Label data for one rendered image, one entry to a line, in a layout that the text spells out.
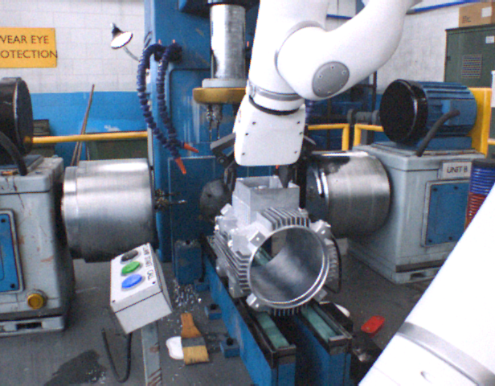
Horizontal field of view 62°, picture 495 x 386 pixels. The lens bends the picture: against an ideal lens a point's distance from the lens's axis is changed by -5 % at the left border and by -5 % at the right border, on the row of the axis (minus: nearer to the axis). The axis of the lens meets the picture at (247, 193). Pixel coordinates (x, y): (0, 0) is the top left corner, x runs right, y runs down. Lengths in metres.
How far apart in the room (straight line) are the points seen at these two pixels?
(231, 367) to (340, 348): 0.24
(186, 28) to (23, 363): 0.95
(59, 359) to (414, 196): 0.95
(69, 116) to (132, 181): 5.19
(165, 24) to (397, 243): 0.89
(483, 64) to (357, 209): 3.29
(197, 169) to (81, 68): 5.07
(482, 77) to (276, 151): 3.74
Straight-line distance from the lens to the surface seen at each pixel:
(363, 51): 0.52
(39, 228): 1.00
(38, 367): 0.98
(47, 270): 1.03
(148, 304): 0.60
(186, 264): 1.22
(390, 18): 0.54
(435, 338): 0.38
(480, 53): 4.35
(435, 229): 1.29
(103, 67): 6.24
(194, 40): 1.33
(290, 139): 0.65
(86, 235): 1.01
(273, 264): 0.97
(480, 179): 0.77
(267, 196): 0.82
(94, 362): 0.96
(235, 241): 0.77
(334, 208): 1.12
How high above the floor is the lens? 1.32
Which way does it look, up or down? 13 degrees down
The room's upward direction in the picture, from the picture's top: straight up
